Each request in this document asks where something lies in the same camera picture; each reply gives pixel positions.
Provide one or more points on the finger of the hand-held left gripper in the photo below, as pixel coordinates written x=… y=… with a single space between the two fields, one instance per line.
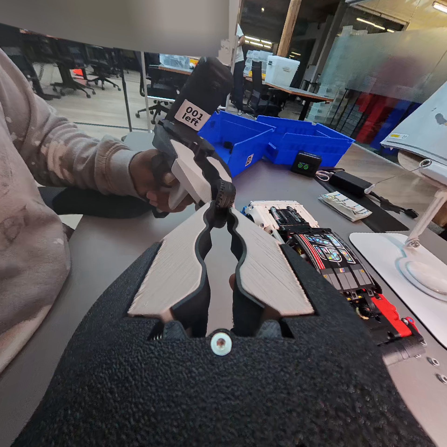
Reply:
x=192 y=171
x=220 y=169

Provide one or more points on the white book stand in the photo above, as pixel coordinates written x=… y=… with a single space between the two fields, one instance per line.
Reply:
x=377 y=258

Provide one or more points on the open instruction booklet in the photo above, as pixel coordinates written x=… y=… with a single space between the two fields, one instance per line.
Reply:
x=419 y=132

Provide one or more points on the black office chair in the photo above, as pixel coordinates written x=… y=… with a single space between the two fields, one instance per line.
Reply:
x=160 y=87
x=71 y=76
x=103 y=73

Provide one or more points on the wood-edged background table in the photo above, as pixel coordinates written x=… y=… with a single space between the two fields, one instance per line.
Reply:
x=296 y=91

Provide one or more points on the black device with green lights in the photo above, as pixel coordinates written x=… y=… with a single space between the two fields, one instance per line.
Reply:
x=306 y=164

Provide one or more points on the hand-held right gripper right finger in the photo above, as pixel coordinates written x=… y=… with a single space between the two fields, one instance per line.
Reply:
x=272 y=276

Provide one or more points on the person's left hand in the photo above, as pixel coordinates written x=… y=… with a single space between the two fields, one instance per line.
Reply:
x=143 y=174

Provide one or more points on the white box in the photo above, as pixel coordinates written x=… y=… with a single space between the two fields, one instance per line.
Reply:
x=281 y=70

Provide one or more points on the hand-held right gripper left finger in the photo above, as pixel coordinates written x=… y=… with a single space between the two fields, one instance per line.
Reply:
x=164 y=276

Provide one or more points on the black toy car tire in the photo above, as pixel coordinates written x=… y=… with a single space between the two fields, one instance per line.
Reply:
x=225 y=195

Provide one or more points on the toy brick race car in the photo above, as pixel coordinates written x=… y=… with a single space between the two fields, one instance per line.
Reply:
x=331 y=251

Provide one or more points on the folded sticker sheet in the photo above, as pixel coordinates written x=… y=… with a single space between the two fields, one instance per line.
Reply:
x=344 y=206

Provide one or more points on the person's grey patterned sweatshirt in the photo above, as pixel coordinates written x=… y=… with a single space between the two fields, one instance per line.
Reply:
x=28 y=227

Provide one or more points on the blue plastic bin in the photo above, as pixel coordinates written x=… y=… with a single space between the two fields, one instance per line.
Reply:
x=241 y=153
x=314 y=146

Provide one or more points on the person's left forearm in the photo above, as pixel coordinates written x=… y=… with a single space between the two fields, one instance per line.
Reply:
x=87 y=160

